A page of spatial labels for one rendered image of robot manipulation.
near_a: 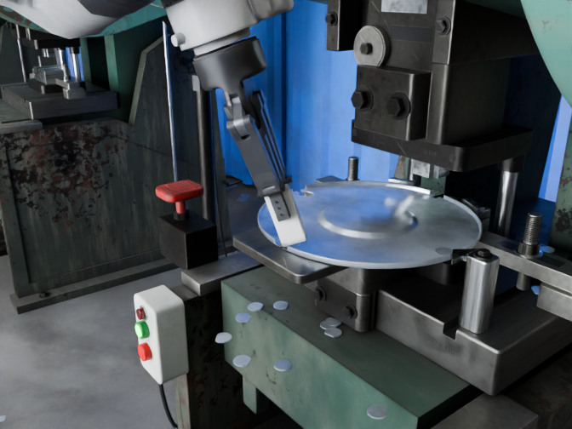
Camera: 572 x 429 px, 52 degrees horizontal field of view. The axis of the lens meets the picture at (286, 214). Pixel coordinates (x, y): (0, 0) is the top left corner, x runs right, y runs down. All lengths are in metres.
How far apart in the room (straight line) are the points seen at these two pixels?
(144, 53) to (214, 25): 1.65
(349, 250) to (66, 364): 1.38
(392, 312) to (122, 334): 1.39
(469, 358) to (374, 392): 0.11
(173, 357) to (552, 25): 0.72
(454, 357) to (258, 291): 0.31
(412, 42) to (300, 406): 0.50
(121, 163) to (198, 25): 1.68
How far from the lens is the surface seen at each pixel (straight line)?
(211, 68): 0.62
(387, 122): 0.75
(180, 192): 0.96
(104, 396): 1.79
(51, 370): 1.94
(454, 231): 0.77
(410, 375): 0.73
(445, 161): 0.75
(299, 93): 2.84
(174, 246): 0.99
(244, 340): 0.91
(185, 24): 0.62
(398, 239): 0.73
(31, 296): 2.31
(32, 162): 2.16
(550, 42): 0.42
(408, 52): 0.76
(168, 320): 0.91
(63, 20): 0.64
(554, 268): 0.78
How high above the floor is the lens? 1.07
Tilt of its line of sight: 22 degrees down
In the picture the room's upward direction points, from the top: straight up
